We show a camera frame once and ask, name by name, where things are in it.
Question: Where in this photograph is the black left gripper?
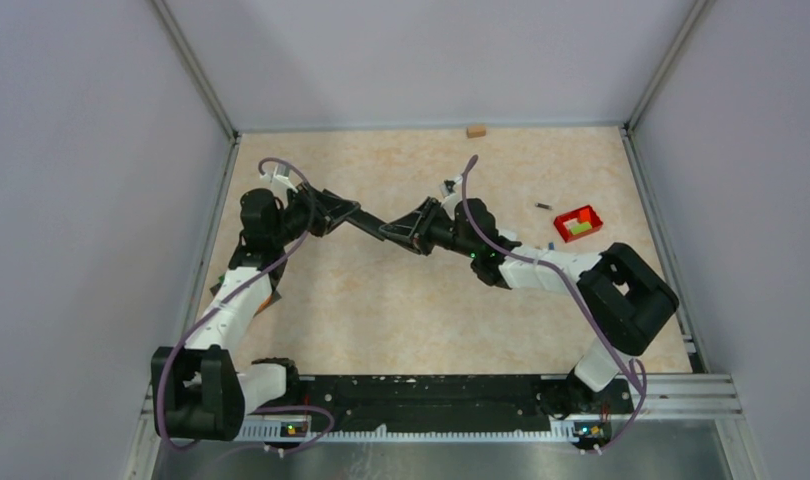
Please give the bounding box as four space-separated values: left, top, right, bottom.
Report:
271 180 359 246

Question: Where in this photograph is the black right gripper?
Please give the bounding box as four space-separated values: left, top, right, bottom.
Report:
381 197 478 259

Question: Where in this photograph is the black remote control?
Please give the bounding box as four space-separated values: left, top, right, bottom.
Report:
347 209 390 241

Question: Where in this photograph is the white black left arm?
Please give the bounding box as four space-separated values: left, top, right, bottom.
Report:
151 183 360 441

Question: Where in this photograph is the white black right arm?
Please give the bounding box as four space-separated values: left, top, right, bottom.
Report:
310 192 679 412

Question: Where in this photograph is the small wooden block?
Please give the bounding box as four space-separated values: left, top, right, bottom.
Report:
465 125 487 139

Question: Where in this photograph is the red plastic bin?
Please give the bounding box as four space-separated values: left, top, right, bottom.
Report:
553 205 604 243

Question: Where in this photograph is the green block in bin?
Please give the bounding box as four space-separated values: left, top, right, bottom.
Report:
570 222 593 236

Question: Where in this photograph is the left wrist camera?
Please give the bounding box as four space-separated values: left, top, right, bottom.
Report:
258 165 295 192

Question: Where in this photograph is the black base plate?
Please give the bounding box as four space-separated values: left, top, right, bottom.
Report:
268 374 634 434

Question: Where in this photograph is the aluminium frame rail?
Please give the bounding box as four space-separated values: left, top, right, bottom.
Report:
170 374 743 450

